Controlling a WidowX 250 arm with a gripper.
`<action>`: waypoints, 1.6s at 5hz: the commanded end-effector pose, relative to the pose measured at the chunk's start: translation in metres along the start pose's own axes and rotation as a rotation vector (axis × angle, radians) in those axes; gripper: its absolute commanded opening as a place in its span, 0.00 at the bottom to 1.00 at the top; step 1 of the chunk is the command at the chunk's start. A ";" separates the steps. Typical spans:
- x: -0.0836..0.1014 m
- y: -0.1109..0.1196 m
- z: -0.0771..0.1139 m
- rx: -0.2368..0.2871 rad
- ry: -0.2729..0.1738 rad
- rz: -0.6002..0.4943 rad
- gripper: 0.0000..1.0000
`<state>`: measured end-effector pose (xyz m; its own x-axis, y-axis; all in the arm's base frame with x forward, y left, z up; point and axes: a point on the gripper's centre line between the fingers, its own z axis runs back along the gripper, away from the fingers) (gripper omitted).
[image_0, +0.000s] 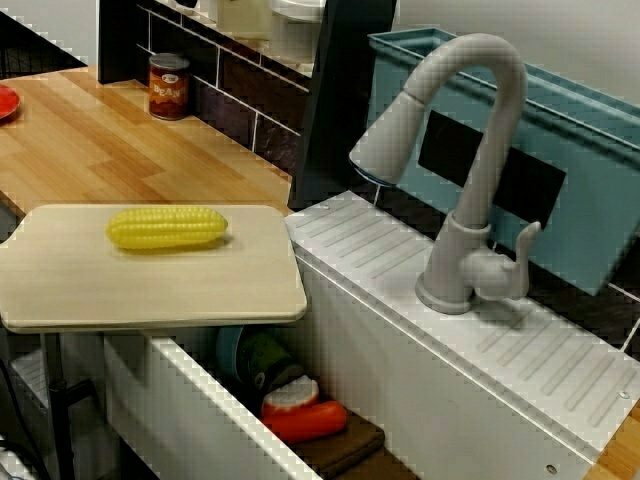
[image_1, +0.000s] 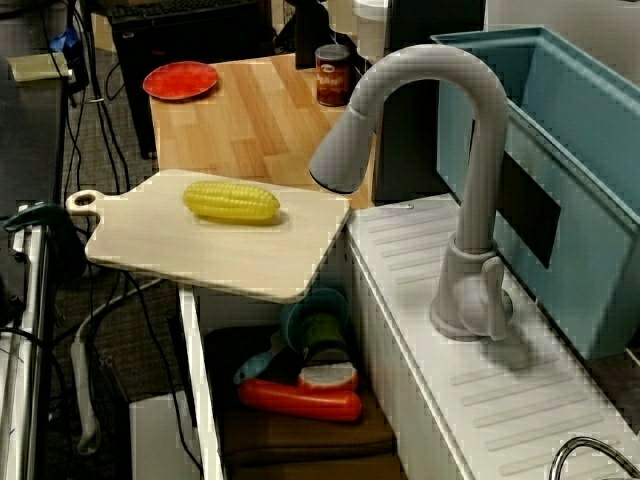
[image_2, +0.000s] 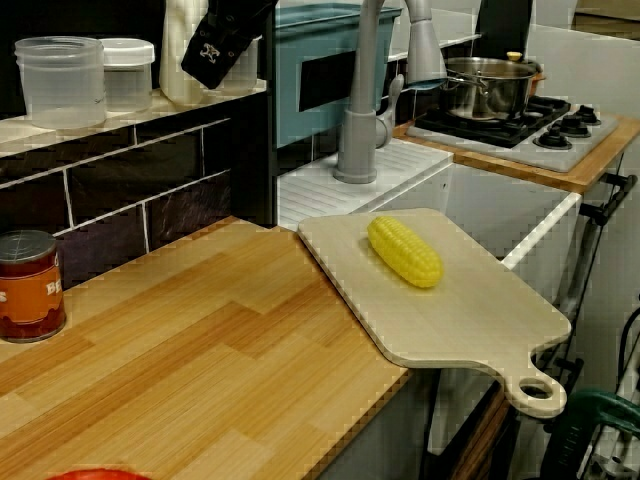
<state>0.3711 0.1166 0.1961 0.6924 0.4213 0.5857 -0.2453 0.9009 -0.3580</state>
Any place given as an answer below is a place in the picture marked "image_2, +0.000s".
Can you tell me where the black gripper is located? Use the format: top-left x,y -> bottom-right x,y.
180,0 -> 279,92

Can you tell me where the yellow toy corn cob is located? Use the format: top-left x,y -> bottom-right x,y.
367,215 -> 445,290

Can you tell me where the orange beans can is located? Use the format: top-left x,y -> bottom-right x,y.
0,229 -> 67,344

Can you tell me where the white plastic jug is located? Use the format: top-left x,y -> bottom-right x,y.
158,0 -> 220,105

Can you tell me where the teal plastic bin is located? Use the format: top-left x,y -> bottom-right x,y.
275,3 -> 404,150

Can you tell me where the grey toy faucet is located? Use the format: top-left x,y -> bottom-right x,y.
333,0 -> 449,185

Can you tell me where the open clear plastic jar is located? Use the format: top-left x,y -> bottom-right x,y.
14,36 -> 107,130

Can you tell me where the white toy sink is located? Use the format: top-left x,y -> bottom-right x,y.
277,137 -> 585,459

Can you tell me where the steel cooking pot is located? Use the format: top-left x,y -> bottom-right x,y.
439,56 -> 544,123

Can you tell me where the black upright panel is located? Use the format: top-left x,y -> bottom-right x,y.
474,0 -> 535,54

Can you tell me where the black burner grate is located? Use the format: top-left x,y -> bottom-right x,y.
415,94 -> 572,149

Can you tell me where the black stove knob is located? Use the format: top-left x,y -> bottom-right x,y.
532,127 -> 574,151
569,103 -> 604,126
548,113 -> 592,139

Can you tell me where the grey toy stove top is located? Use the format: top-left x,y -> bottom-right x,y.
405,94 -> 620,174

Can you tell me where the light wooden cutting board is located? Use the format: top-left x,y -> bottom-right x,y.
298,207 -> 573,419

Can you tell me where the red plate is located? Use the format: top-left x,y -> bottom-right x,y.
49,468 -> 151,480

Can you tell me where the green clamp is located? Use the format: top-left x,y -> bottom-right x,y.
542,389 -> 640,480

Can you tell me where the black vertical post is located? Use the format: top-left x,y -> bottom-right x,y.
263,0 -> 279,226

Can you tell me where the black cable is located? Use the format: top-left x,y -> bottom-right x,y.
617,307 -> 640,386

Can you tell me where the aluminium frame rail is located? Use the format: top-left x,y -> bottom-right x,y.
582,419 -> 640,480

